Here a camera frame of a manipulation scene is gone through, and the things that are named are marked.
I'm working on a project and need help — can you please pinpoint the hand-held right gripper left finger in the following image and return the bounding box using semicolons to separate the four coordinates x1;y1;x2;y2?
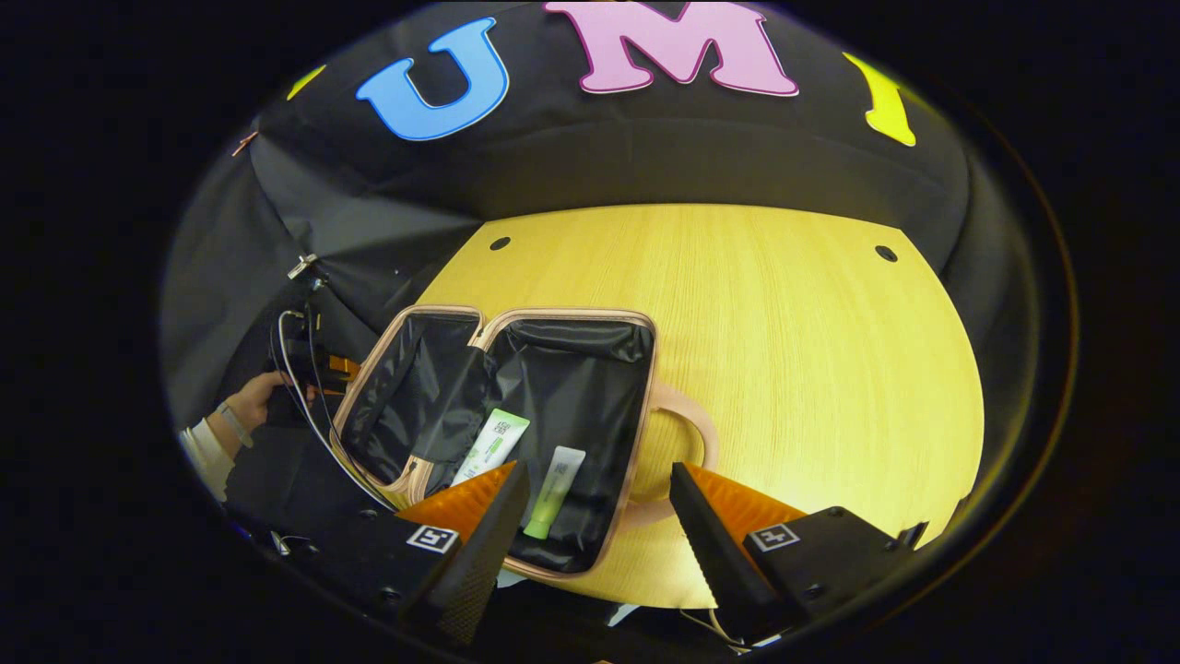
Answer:
295;459;533;648

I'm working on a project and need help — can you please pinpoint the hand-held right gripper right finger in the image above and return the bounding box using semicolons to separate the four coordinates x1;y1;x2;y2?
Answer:
669;461;930;646

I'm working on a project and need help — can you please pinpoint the white tube green cap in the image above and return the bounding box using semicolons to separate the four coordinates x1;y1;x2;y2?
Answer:
522;445;588;540

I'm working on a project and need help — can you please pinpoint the white tube green label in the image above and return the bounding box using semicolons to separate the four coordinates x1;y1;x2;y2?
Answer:
450;409;532;487

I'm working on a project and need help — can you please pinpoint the grey wristband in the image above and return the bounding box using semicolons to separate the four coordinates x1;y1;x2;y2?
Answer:
217;401;255;450

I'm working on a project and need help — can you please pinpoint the black backdrop cloth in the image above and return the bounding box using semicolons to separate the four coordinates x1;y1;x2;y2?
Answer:
159;0;1043;444

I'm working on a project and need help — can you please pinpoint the grey cable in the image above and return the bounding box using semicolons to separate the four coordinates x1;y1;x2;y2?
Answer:
269;309;399;514

